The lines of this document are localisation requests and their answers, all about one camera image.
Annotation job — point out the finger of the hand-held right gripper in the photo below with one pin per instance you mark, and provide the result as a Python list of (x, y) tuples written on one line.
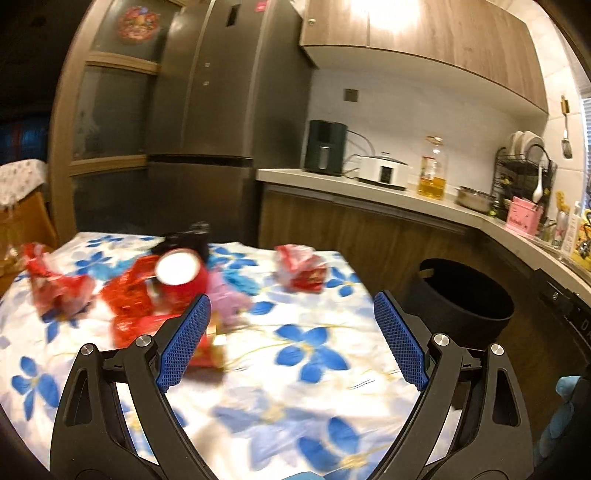
[(570, 314)]

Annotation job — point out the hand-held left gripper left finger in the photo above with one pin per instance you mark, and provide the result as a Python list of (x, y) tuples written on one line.
[(182, 344)]

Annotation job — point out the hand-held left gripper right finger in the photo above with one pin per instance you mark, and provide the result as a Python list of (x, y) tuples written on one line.
[(399, 341)]

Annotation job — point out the red and yellow packet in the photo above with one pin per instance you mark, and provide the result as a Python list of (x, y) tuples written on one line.
[(210, 353)]

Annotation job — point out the red can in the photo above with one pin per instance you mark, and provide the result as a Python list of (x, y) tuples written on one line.
[(189, 284)]

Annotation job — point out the purple plastic bag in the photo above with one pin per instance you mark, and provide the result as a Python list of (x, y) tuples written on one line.
[(228, 297)]

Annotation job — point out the red foil wrapper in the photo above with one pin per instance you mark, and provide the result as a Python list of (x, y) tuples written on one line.
[(134, 300)]

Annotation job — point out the black round bin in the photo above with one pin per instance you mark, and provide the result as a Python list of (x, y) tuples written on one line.
[(461, 309)]

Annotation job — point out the red and white plastic bag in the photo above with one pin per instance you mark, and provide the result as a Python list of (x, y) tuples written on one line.
[(302, 270)]

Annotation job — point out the red and white wrapper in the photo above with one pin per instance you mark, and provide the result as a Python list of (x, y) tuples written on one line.
[(55, 286)]

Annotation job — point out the green and silver drink can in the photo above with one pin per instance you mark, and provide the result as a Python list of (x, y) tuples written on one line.
[(560, 230)]

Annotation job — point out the white detergent bottle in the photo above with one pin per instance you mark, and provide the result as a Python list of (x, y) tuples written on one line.
[(574, 228)]

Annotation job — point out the blue cloth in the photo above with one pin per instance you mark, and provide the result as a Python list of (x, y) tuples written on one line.
[(561, 415)]

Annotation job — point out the small black device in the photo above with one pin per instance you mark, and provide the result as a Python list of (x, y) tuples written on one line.
[(184, 237)]

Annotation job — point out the pink utensil holder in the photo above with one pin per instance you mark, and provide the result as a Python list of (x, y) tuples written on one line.
[(521, 219)]

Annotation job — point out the yellow twisted brush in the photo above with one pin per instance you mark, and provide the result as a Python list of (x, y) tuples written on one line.
[(561, 201)]

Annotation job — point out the blue floral tablecloth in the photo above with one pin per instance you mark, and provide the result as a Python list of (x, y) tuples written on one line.
[(286, 392)]

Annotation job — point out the kitchen counter with wooden cabinets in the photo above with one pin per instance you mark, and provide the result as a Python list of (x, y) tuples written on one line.
[(360, 226)]

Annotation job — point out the white ladle spoon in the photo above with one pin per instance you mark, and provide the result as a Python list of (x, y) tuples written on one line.
[(537, 191)]

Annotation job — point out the black dish rack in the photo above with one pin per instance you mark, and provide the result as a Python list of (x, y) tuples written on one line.
[(512, 180)]

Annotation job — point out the steel basin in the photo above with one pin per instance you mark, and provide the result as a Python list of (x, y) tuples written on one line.
[(474, 201)]

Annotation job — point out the window blinds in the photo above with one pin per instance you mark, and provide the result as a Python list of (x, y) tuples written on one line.
[(587, 152)]

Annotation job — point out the cooking oil bottle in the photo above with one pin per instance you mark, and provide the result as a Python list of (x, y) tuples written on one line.
[(433, 177)]

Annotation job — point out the white electric cooker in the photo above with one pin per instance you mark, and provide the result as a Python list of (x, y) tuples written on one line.
[(383, 173)]

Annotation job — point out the hanging metal spatula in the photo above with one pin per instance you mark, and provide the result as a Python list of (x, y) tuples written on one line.
[(566, 143)]

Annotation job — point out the row of white dishes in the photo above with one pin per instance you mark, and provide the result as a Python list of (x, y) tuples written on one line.
[(524, 140)]

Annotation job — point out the wooden chair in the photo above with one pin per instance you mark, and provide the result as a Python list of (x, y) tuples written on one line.
[(37, 230)]

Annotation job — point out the black air fryer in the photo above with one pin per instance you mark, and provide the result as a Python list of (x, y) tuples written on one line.
[(324, 147)]

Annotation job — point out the white patterned cloth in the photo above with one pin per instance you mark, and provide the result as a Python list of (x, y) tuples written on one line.
[(21, 180)]

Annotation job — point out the grey refrigerator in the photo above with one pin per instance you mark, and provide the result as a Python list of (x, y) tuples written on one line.
[(221, 115)]

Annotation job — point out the glass door wooden cabinet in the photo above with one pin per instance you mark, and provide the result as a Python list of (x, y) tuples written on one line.
[(106, 115)]

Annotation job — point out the red round door decoration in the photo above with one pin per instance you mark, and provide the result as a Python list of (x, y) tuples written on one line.
[(140, 24)]

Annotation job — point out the dark wall outlet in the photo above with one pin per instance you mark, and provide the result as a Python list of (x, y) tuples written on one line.
[(351, 95)]

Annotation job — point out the wooden wall cabinet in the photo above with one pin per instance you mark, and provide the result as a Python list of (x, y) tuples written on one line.
[(438, 46)]

